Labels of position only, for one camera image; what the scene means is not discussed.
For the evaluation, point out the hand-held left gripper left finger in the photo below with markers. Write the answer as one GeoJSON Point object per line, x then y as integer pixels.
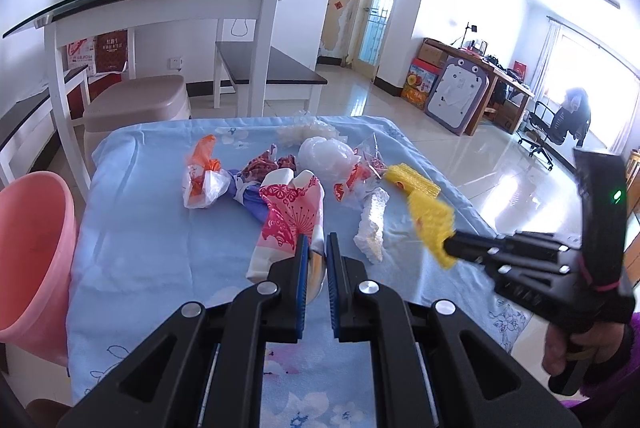
{"type": "Point", "coordinates": [301, 280]}

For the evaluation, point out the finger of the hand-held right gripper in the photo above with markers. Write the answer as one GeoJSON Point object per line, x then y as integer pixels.
{"type": "Point", "coordinates": [520, 245]}
{"type": "Point", "coordinates": [535, 275]}

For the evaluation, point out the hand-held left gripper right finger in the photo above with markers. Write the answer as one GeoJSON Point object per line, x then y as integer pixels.
{"type": "Point", "coordinates": [334, 280]}

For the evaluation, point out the white foam net strip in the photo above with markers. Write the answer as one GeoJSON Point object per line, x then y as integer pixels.
{"type": "Point", "coordinates": [372, 228]}

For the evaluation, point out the pink floral white bag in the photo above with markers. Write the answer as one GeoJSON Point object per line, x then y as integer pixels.
{"type": "Point", "coordinates": [290, 208]}

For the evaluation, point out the yellow foam net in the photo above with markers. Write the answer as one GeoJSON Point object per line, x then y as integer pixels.
{"type": "Point", "coordinates": [432, 223]}
{"type": "Point", "coordinates": [412, 180]}

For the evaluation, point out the red white snack wrapper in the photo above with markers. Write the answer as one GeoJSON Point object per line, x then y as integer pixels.
{"type": "Point", "coordinates": [350, 185]}

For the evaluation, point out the blue bag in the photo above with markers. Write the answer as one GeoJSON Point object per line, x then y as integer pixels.
{"type": "Point", "coordinates": [247, 198]}

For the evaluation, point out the brown patterned wrapper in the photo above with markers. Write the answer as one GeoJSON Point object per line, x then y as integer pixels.
{"type": "Point", "coordinates": [260, 167]}

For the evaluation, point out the clear plastic wrapper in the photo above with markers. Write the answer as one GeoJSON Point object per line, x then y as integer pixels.
{"type": "Point", "coordinates": [372, 152]}

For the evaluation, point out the orange white plastic bag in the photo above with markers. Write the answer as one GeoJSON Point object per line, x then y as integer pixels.
{"type": "Point", "coordinates": [200, 180]}

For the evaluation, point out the clear plastic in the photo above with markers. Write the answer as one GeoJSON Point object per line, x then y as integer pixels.
{"type": "Point", "coordinates": [300, 132]}

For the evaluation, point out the pink plastic bucket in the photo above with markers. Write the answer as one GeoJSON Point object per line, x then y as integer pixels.
{"type": "Point", "coordinates": [35, 258]}

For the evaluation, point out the person's right forearm purple sleeve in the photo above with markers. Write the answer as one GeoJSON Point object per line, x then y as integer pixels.
{"type": "Point", "coordinates": [625, 358]}

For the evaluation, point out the person's right hand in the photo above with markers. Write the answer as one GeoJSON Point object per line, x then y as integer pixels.
{"type": "Point", "coordinates": [555, 348]}

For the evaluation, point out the black office chair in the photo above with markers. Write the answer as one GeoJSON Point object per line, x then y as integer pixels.
{"type": "Point", "coordinates": [545, 127]}

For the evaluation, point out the dark jacket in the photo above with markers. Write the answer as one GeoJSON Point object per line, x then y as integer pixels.
{"type": "Point", "coordinates": [575, 107]}

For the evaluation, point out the light blue floral blanket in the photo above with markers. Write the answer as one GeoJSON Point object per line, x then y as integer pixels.
{"type": "Point", "coordinates": [150, 233]}

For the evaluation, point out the purple white drawing board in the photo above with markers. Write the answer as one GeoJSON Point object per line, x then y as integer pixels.
{"type": "Point", "coordinates": [457, 95]}

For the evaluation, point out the wooden desk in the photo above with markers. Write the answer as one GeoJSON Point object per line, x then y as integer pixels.
{"type": "Point", "coordinates": [502, 75]}

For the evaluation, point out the white curtain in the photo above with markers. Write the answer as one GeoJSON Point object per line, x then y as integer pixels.
{"type": "Point", "coordinates": [546, 55]}

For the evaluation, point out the colourful fruit box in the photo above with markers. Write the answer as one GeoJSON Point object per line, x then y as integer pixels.
{"type": "Point", "coordinates": [419, 86]}

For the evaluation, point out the brown cardboard box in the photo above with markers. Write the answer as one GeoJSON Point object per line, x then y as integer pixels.
{"type": "Point", "coordinates": [431, 54]}

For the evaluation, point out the white bench with dark top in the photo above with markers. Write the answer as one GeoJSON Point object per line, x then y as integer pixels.
{"type": "Point", "coordinates": [270, 65]}
{"type": "Point", "coordinates": [30, 107]}

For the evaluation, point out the beige plastic stool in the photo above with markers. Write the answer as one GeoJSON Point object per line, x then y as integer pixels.
{"type": "Point", "coordinates": [135, 97]}

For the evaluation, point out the white glass door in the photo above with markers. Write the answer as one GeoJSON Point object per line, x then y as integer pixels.
{"type": "Point", "coordinates": [380, 7]}

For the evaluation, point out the dark red paper bag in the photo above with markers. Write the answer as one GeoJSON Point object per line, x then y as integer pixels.
{"type": "Point", "coordinates": [112, 52]}

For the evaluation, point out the white red printed bag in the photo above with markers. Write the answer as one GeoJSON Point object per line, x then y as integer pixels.
{"type": "Point", "coordinates": [82, 55]}

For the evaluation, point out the white table with glass top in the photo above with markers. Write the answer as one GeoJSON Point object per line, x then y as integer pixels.
{"type": "Point", "coordinates": [150, 1]}

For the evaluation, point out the white wall socket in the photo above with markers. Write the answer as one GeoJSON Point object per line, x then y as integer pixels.
{"type": "Point", "coordinates": [175, 63]}

